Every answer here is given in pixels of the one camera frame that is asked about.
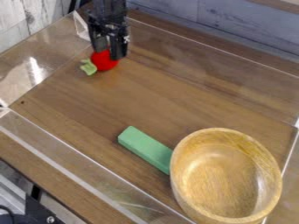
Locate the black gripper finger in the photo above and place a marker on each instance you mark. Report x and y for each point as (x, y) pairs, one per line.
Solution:
(100, 39)
(118, 45)

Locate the red plush strawberry toy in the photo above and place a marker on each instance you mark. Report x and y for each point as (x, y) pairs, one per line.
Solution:
(100, 62)

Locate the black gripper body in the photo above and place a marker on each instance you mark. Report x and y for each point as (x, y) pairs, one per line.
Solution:
(114, 23)

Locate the wooden bowl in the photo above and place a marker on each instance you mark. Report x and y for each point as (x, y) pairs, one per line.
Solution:
(225, 177)

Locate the clear acrylic left wall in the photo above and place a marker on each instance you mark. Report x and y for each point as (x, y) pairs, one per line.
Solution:
(38, 57)

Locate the black clamp with screw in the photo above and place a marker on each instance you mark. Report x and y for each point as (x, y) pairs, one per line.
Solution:
(21, 209)

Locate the clear acrylic front wall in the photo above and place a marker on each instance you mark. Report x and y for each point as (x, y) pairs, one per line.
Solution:
(97, 194)

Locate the clear acrylic back wall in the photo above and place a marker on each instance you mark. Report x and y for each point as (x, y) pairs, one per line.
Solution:
(252, 78)

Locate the clear acrylic wall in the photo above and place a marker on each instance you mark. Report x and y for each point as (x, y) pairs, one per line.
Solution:
(97, 194)
(38, 57)
(252, 78)

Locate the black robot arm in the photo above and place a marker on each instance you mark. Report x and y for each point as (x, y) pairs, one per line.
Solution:
(106, 7)

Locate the green rectangular block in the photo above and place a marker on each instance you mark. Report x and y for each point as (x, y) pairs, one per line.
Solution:
(156, 153)

